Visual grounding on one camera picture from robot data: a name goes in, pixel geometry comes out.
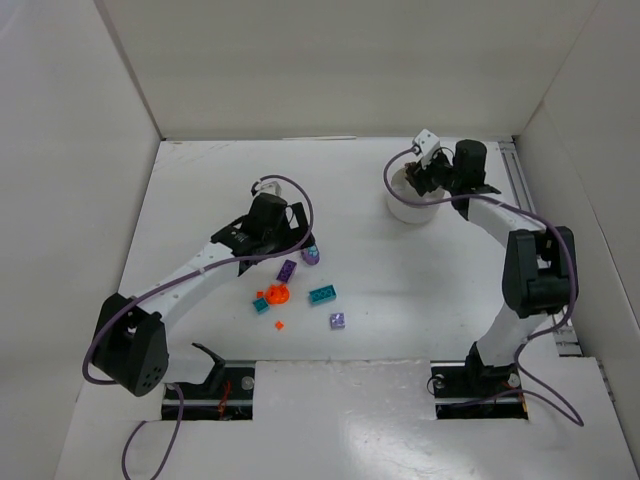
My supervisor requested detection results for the purple round flower lego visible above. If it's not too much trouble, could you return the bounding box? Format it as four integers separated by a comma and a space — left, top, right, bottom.
301, 245, 320, 266

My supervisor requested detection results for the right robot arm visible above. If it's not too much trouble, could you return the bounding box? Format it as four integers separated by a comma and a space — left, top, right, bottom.
405, 132, 578, 384

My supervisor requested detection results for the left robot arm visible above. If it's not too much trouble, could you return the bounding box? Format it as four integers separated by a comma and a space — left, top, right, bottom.
82, 193, 314, 397

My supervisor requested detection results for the white round divided container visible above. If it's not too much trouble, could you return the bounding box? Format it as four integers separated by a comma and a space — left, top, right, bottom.
386, 168, 445, 225

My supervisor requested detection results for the dark purple lego brick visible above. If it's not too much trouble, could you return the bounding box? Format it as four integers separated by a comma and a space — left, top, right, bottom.
276, 259, 297, 284

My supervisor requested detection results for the orange round lego piece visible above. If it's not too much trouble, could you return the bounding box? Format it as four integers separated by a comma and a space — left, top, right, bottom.
264, 284, 290, 305

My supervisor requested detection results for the teal small lego brick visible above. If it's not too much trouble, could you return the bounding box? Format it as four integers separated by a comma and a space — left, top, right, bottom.
253, 297, 270, 314

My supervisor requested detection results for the teal long lego brick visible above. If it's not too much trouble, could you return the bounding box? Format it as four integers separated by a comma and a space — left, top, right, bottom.
309, 285, 337, 305

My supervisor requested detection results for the lavender square lego plate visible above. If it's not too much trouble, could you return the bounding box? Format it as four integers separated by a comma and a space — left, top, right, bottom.
329, 313, 346, 330

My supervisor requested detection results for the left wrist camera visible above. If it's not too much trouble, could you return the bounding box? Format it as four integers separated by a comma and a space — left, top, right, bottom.
251, 180, 282, 197

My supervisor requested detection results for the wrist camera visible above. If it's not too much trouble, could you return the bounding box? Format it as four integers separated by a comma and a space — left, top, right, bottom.
411, 129, 441, 169
251, 180, 282, 197

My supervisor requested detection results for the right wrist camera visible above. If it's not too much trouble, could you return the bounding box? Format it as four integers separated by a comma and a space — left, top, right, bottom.
411, 129, 441, 169

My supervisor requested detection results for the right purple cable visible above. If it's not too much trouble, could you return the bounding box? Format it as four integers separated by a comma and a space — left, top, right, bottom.
383, 144, 585, 427

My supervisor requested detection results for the purple cable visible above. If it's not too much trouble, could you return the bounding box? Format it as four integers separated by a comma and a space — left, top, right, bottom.
82, 174, 315, 480
383, 144, 585, 427

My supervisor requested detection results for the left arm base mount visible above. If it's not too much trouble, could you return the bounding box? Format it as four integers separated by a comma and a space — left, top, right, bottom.
160, 343, 256, 421

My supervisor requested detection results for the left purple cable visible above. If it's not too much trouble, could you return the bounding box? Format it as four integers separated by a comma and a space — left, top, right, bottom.
82, 174, 315, 480

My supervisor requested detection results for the aluminium rail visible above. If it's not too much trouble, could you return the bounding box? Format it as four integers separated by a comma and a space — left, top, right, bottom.
498, 141, 582, 357

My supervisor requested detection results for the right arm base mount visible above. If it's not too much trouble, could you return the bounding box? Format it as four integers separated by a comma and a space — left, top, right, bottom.
427, 364, 528, 420

